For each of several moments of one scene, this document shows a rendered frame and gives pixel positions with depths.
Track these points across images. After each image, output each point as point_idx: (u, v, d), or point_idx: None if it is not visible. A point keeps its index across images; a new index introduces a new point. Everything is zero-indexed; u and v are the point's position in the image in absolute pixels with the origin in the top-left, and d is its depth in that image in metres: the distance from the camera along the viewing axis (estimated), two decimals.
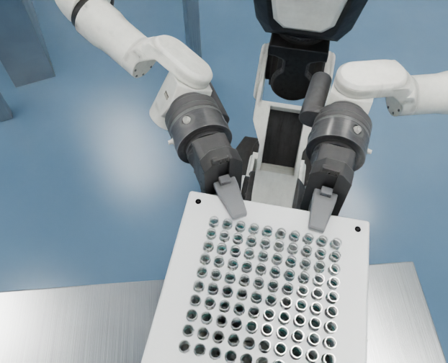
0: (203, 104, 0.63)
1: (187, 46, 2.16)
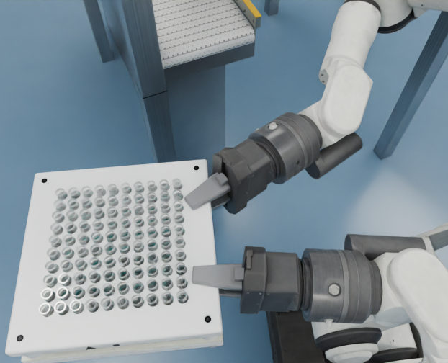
0: (298, 133, 0.60)
1: (382, 140, 1.83)
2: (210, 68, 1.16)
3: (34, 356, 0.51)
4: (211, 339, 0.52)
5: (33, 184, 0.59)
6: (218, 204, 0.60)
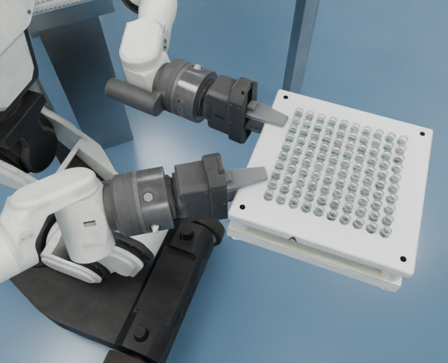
0: (130, 178, 0.56)
1: None
2: (71, 21, 1.27)
3: None
4: None
5: (415, 261, 0.53)
6: None
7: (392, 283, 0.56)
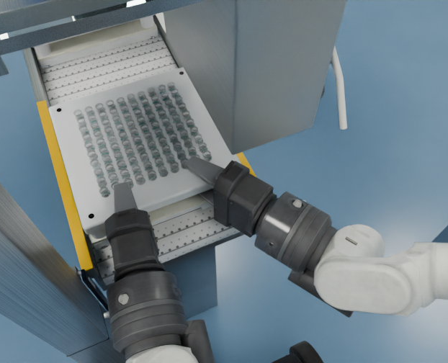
0: (289, 243, 0.54)
1: None
2: (188, 256, 0.74)
3: None
4: (90, 234, 0.62)
5: (176, 68, 0.75)
6: (207, 199, 0.63)
7: None
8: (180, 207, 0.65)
